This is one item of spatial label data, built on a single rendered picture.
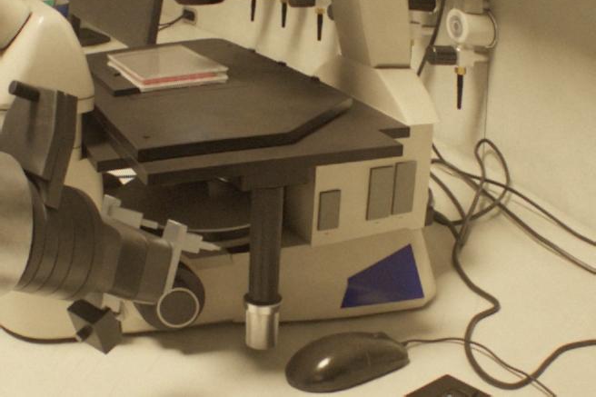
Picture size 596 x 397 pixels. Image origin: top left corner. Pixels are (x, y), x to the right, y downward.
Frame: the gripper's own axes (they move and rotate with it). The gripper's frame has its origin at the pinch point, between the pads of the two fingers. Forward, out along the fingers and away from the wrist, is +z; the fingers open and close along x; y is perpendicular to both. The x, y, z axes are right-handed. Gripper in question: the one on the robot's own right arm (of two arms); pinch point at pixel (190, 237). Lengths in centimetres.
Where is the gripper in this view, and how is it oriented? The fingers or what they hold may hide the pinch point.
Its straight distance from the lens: 64.6
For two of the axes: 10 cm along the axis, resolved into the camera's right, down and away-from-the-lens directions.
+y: -2.9, 9.6, -0.2
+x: 8.2, 2.3, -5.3
